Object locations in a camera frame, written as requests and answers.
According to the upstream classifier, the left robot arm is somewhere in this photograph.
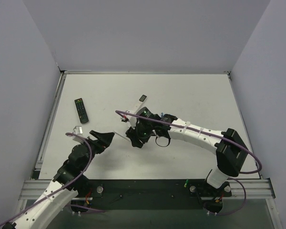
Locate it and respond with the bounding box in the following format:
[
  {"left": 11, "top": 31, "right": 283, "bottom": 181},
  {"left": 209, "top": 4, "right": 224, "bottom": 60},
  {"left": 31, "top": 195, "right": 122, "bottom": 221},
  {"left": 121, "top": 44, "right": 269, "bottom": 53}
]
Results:
[{"left": 0, "top": 130, "right": 115, "bottom": 229}]

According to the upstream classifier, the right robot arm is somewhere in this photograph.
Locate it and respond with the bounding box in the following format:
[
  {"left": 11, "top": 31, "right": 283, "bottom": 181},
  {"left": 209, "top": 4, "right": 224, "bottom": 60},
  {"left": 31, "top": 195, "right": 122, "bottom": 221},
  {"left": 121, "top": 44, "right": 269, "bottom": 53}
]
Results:
[{"left": 122, "top": 107, "right": 248, "bottom": 189}]

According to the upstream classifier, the slim white remote control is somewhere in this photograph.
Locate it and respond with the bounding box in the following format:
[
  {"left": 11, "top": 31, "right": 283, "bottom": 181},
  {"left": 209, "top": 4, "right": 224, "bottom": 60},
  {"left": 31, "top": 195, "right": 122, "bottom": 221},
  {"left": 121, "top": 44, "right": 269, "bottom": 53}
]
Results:
[{"left": 133, "top": 94, "right": 147, "bottom": 113}]

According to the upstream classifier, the black TV remote control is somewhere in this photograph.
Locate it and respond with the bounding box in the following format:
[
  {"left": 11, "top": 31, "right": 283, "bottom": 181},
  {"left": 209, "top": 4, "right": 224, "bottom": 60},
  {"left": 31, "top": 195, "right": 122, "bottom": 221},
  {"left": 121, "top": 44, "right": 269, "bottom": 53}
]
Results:
[{"left": 74, "top": 98, "right": 89, "bottom": 124}]

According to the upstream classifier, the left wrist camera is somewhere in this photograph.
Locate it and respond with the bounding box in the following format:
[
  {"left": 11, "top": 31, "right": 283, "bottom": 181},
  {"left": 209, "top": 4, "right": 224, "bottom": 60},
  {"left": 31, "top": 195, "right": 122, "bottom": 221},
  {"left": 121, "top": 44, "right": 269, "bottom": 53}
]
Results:
[{"left": 72, "top": 125, "right": 83, "bottom": 142}]

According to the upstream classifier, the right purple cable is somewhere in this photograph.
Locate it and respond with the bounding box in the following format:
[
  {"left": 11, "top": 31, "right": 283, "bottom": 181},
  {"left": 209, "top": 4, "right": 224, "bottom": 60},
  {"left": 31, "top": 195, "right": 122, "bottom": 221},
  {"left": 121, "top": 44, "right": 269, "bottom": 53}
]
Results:
[{"left": 115, "top": 109, "right": 263, "bottom": 215}]

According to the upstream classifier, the purple cable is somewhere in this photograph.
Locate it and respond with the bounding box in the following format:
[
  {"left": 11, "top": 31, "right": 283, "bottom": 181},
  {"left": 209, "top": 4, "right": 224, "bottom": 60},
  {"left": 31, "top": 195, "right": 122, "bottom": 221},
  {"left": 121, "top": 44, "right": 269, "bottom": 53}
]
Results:
[
  {"left": 115, "top": 109, "right": 263, "bottom": 215},
  {"left": 0, "top": 132, "right": 105, "bottom": 229}
]

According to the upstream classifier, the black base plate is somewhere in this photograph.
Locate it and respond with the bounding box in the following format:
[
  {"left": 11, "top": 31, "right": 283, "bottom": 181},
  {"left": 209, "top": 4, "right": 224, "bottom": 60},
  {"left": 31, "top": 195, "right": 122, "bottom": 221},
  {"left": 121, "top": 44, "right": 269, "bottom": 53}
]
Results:
[{"left": 70, "top": 179, "right": 231, "bottom": 212}]

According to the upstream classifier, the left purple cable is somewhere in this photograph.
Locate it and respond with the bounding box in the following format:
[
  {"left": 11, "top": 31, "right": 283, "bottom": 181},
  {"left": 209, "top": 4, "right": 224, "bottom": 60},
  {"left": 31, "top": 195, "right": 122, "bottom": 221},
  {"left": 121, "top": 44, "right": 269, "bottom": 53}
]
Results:
[{"left": 0, "top": 132, "right": 105, "bottom": 229}]

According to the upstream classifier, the aluminium frame rail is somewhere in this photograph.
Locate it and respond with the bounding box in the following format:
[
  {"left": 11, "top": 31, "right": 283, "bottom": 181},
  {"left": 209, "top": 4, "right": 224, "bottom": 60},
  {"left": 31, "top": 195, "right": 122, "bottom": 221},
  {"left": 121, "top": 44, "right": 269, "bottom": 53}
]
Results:
[{"left": 224, "top": 178, "right": 276, "bottom": 199}]

